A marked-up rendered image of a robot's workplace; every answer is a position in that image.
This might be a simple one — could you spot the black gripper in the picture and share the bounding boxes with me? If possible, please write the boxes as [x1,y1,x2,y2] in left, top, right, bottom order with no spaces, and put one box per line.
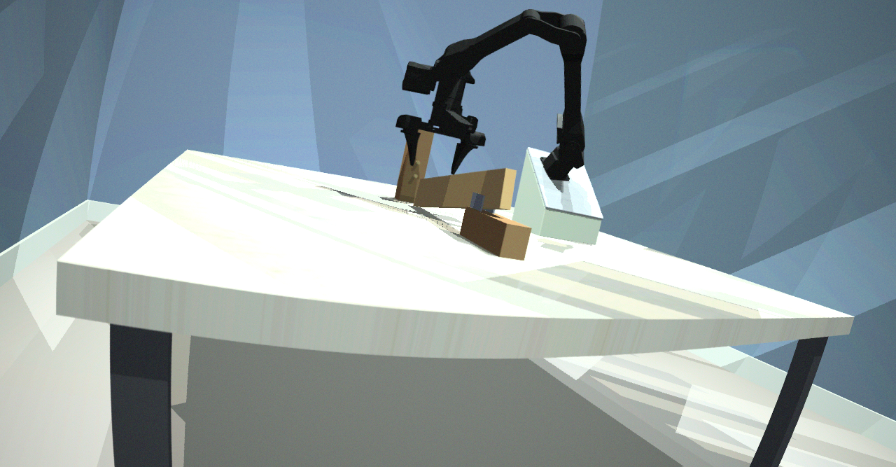
[396,96,486,174]

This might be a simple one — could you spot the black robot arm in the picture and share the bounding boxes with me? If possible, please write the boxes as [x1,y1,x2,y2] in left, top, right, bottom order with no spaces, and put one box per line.
[402,9,587,181]

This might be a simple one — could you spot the brown wooden rail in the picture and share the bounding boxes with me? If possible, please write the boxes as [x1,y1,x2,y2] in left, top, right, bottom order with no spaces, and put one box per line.
[413,168,517,210]

